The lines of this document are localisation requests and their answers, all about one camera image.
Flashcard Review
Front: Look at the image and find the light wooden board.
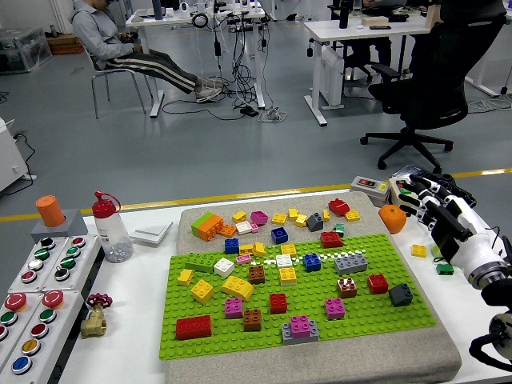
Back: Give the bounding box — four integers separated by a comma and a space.
424, 2, 443, 30

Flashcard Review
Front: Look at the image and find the grey key-switch control box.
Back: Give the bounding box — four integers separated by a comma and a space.
42, 234, 103, 292

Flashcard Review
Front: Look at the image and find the grey block holder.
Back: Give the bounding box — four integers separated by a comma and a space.
30, 208, 89, 243

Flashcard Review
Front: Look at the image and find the orange long toy brick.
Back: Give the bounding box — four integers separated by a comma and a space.
196, 214, 226, 242

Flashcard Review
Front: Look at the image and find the orange fruit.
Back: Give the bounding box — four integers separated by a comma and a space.
378, 204, 408, 234

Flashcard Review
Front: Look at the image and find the grey-brown cushion mat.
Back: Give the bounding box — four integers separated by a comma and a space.
163, 190, 463, 384

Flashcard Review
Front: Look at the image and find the brass valve red handwheel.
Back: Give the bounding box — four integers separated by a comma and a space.
80, 293, 114, 340

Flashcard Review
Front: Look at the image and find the magenta square toy brick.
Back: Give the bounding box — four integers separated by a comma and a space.
290, 314, 313, 339
224, 297, 244, 319
324, 298, 346, 321

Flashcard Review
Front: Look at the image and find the brown wooden pallet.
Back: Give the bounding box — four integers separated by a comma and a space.
46, 34, 85, 56

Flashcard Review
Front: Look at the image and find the white desk with cables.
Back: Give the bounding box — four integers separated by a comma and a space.
126, 6, 267, 119

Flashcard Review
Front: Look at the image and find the grey metal chair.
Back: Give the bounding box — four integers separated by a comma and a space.
90, 51, 155, 120

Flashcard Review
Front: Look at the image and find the grey emergency-stop control box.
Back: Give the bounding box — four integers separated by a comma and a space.
0, 291, 44, 361

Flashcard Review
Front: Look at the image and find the clear bottle red cap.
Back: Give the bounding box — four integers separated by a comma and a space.
91, 190, 134, 264

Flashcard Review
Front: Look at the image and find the white wall switch plate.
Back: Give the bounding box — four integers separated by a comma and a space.
130, 222, 174, 247

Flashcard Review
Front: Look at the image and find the grey four-button control box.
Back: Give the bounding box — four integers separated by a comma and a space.
7, 235, 70, 294

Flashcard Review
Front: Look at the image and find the white start-stop switch box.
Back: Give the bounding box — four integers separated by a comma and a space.
389, 177, 419, 217

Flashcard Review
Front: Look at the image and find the dark grey sloped toy brick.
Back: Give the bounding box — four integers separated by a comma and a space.
388, 283, 414, 308

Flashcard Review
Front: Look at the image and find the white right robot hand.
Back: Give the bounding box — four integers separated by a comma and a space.
398, 174, 510, 278

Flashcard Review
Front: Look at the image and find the person behind desk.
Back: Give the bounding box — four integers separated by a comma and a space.
344, 38, 394, 83

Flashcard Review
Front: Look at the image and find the white cabinet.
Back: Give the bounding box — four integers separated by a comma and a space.
0, 118, 37, 193

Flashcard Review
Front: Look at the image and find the grey emergency-stop five-button box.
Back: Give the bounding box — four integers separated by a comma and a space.
0, 290, 86, 384

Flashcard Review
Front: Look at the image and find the red square toy brick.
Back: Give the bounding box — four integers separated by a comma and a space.
269, 293, 288, 314
366, 274, 390, 295
319, 230, 345, 249

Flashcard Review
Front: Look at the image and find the green studded baseplate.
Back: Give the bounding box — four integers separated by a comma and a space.
158, 232, 438, 362

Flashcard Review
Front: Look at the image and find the yellow curved toy brick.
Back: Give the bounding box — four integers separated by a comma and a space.
220, 275, 255, 302

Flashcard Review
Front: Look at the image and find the red sloped toy brick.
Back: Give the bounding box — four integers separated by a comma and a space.
328, 198, 350, 218

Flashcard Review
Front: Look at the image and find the grey start-stop switch box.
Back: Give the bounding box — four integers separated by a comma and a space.
350, 175, 391, 207

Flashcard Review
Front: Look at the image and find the red long toy brick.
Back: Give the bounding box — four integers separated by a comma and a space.
175, 314, 213, 342

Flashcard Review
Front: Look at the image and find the lime long toy brick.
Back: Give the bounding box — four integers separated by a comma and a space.
184, 252, 217, 274
190, 211, 217, 237

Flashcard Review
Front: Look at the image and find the grey long toy brick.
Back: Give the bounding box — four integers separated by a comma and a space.
334, 253, 370, 276

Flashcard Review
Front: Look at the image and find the grey arch toy brick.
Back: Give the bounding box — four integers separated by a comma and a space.
281, 319, 321, 346

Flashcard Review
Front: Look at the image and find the orange cylinder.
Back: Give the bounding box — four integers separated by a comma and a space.
34, 194, 66, 228

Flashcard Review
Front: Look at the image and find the white computer case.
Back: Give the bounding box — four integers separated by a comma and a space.
319, 46, 345, 111

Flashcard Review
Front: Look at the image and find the clear storage box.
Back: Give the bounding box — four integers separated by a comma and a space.
0, 26, 53, 74

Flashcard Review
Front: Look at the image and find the black office chair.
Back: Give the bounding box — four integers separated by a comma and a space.
359, 0, 509, 174

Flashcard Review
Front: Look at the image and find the seated person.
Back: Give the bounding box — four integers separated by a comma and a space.
70, 0, 225, 104

